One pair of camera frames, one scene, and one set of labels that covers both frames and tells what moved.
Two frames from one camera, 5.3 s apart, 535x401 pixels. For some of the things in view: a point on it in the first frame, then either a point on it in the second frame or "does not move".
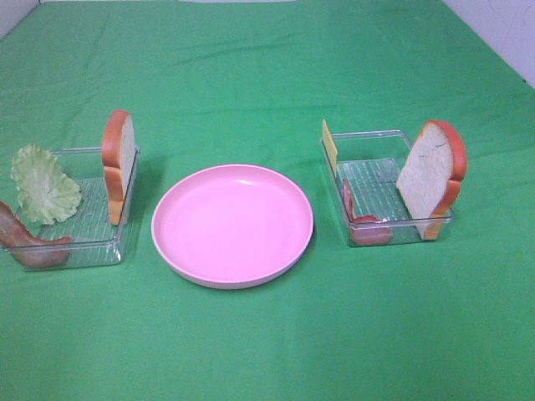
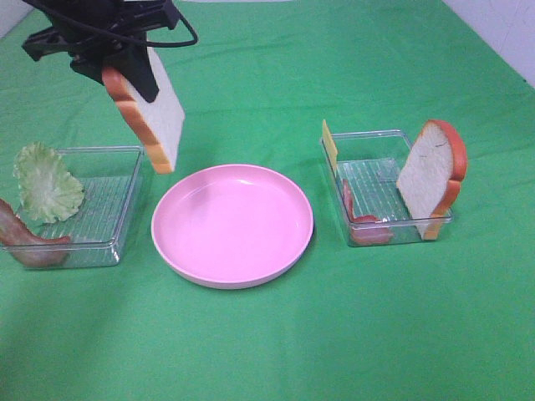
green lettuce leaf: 47,194 does not move
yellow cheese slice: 329,146 does not move
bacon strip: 29,250 does not move
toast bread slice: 119,153 -> 159,123
